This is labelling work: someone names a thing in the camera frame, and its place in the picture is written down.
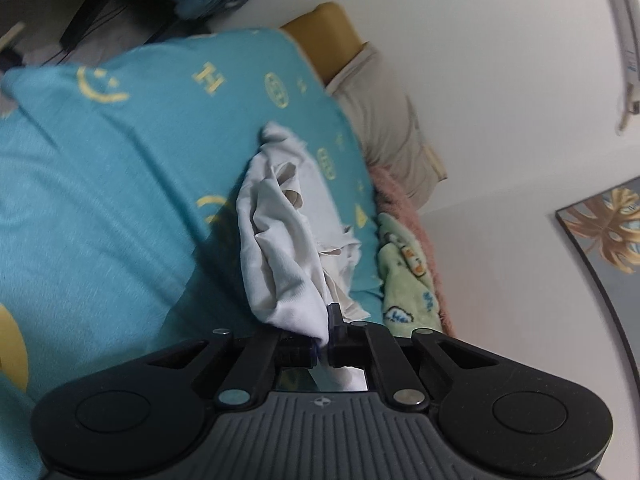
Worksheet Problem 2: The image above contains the white air conditioner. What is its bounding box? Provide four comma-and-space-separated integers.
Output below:
597, 0, 640, 133

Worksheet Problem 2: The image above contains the bed with teal printed sheet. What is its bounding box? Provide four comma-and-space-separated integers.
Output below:
0, 27, 386, 480

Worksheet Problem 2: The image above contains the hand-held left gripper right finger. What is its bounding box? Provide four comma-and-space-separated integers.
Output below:
327, 304, 506, 407

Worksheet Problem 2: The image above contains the grey pillow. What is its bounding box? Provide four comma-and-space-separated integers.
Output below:
325, 42, 448, 211

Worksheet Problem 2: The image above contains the pink fluffy blanket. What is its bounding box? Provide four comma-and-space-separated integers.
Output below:
370, 165, 458, 336

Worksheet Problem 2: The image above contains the white t-shirt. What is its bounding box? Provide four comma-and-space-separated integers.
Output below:
235, 121, 372, 368

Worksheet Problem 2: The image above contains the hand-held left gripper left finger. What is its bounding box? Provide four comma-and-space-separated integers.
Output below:
125, 329, 322, 407

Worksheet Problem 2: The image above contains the leaf wall picture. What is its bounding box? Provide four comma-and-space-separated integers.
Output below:
555, 175, 640, 396

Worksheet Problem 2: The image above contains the mustard yellow cushion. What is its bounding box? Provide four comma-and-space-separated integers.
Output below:
280, 2, 363, 86

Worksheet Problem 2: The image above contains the green printed blanket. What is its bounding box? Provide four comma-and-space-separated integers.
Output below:
375, 212, 446, 336

